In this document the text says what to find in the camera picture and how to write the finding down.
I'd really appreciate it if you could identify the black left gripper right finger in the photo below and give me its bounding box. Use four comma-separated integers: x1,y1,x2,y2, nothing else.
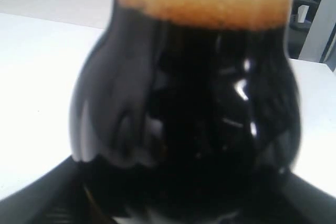
276,169,335,223

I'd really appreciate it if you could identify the dark soy sauce bottle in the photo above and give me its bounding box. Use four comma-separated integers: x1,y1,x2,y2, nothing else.
69,0,301,223

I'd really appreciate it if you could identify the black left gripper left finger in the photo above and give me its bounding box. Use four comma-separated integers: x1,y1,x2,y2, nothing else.
1,157,110,223

